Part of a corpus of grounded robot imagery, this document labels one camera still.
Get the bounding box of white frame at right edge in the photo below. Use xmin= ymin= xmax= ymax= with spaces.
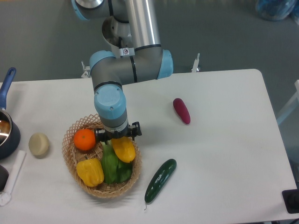
xmin=277 ymin=80 xmax=299 ymax=125

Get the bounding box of yellow mango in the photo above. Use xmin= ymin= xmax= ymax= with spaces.
xmin=111 ymin=137 xmax=135 ymax=163

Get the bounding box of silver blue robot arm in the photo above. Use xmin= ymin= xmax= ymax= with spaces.
xmin=72 ymin=0 xmax=173 ymax=142

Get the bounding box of woven wicker basket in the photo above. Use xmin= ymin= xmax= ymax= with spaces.
xmin=62 ymin=114 xmax=142 ymax=198

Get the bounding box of black device at table edge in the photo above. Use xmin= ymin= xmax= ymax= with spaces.
xmin=282 ymin=189 xmax=299 ymax=214

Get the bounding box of dark blue saucepan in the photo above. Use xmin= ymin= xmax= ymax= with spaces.
xmin=0 ymin=67 xmax=21 ymax=159

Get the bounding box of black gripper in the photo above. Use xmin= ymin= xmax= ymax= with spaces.
xmin=94 ymin=121 xmax=142 ymax=144

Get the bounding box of beige round potato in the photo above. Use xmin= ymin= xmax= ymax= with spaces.
xmin=28 ymin=133 xmax=50 ymax=156

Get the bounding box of orange fruit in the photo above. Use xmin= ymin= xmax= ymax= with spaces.
xmin=73 ymin=129 xmax=96 ymax=151

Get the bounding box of dark green cucumber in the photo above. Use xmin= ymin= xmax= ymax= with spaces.
xmin=144 ymin=159 xmax=177 ymax=210

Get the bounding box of yellow bell pepper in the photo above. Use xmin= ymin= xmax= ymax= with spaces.
xmin=76 ymin=158 xmax=104 ymax=187

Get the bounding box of green bok choy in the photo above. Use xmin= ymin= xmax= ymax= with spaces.
xmin=101 ymin=142 xmax=133 ymax=184

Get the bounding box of purple sweet potato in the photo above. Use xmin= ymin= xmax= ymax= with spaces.
xmin=173 ymin=98 xmax=191 ymax=125

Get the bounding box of black object at left edge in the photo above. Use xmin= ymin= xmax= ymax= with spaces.
xmin=0 ymin=165 xmax=9 ymax=192

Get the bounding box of blue plastic bag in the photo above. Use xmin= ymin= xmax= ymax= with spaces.
xmin=255 ymin=0 xmax=298 ymax=21

